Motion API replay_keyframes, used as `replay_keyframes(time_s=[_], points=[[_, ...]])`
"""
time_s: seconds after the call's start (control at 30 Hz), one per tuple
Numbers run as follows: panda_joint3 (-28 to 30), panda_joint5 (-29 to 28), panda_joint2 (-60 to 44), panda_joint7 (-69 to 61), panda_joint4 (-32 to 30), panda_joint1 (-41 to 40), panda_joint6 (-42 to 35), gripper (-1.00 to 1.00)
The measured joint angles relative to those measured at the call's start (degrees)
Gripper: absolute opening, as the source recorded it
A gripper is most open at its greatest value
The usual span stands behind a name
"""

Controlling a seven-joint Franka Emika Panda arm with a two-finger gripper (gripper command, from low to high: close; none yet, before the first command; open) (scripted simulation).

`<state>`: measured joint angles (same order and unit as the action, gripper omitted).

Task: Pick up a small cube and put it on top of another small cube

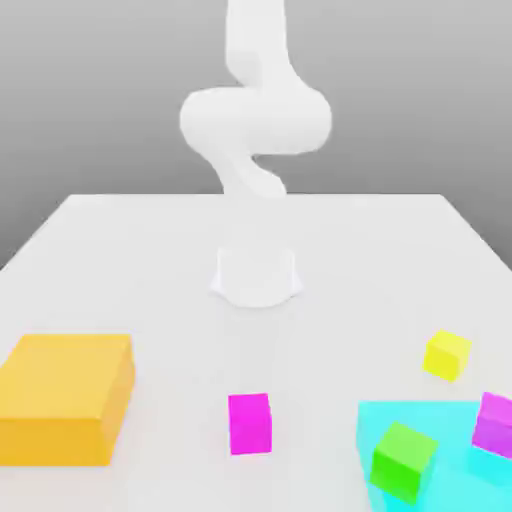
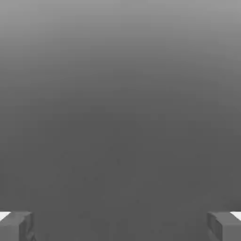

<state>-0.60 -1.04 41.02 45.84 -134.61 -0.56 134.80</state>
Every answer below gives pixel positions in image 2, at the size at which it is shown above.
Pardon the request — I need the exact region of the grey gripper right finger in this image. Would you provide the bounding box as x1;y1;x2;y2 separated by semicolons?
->
206;210;241;241

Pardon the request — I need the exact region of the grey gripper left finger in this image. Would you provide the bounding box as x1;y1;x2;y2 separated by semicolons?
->
0;210;36;241

